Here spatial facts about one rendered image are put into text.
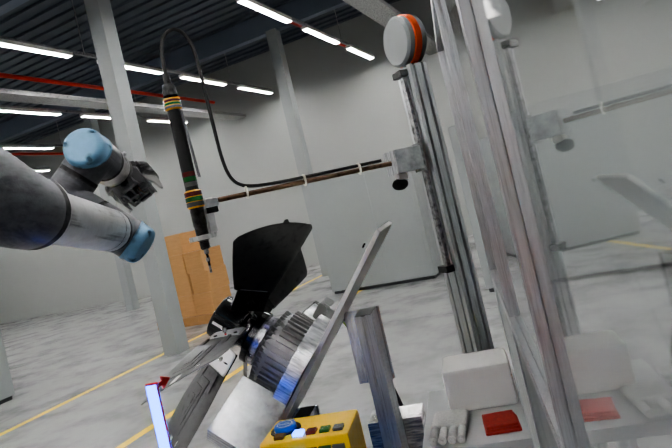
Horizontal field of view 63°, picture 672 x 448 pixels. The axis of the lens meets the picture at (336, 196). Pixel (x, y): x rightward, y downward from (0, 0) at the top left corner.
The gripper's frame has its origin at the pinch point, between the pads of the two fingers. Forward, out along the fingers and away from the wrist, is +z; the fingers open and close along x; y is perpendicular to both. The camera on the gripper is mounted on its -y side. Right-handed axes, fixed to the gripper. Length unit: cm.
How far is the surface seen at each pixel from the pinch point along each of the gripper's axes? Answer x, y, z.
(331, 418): 4, 68, -25
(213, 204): 11.4, 13.0, 6.0
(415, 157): 65, 34, 22
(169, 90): 20.6, -15.0, -2.4
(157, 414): -21, 47, -18
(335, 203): 162, -97, 743
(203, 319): -125, -99, 823
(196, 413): -25, 50, 20
